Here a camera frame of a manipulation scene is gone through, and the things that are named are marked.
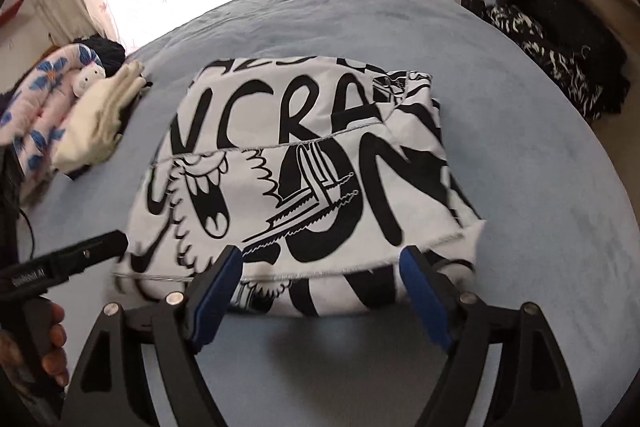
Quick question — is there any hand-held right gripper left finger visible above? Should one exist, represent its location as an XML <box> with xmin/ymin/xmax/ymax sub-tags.
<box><xmin>62</xmin><ymin>244</ymin><xmax>243</xmax><ymax>427</ymax></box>

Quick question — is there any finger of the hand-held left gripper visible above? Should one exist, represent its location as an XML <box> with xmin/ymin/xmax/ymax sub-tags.
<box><xmin>47</xmin><ymin>229</ymin><xmax>130</xmax><ymax>280</ymax></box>

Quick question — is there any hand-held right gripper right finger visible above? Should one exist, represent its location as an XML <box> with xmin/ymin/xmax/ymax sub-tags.
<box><xmin>399</xmin><ymin>244</ymin><xmax>586</xmax><ymax>427</ymax></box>

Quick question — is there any white black printed jacket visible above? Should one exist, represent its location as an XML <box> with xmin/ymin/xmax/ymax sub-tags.
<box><xmin>112</xmin><ymin>56</ymin><xmax>486</xmax><ymax>319</ymax></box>

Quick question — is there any black clothes pile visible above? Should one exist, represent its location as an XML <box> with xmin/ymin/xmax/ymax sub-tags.
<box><xmin>452</xmin><ymin>0</ymin><xmax>631</xmax><ymax>118</ymax></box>

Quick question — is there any person's left hand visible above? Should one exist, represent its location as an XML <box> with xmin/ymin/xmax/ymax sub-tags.
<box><xmin>41</xmin><ymin>303</ymin><xmax>70</xmax><ymax>387</ymax></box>

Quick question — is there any cream folded cloth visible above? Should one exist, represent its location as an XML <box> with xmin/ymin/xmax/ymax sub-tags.
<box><xmin>52</xmin><ymin>61</ymin><xmax>147</xmax><ymax>172</ymax></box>

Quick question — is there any pink blue floral quilt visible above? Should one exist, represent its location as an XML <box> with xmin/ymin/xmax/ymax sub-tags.
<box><xmin>0</xmin><ymin>44</ymin><xmax>108</xmax><ymax>202</ymax></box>

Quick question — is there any blue-grey bed sheet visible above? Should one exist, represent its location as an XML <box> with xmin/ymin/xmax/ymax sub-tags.
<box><xmin>20</xmin><ymin>0</ymin><xmax>640</xmax><ymax>427</ymax></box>

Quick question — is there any pink plush toy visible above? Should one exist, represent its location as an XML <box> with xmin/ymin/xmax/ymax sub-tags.
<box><xmin>70</xmin><ymin>62</ymin><xmax>107</xmax><ymax>98</ymax></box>

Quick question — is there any black knitted cloth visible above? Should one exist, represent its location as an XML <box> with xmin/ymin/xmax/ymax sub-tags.
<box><xmin>72</xmin><ymin>36</ymin><xmax>127</xmax><ymax>75</ymax></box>

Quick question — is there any black white patterned garment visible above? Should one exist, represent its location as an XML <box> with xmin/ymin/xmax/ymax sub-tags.
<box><xmin>482</xmin><ymin>4</ymin><xmax>606</xmax><ymax>118</ymax></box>

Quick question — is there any black cable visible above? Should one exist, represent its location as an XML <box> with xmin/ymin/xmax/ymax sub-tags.
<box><xmin>17</xmin><ymin>202</ymin><xmax>38</xmax><ymax>263</ymax></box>

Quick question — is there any red wall sticker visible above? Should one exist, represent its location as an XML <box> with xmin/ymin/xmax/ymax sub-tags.
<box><xmin>0</xmin><ymin>0</ymin><xmax>26</xmax><ymax>28</ymax></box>

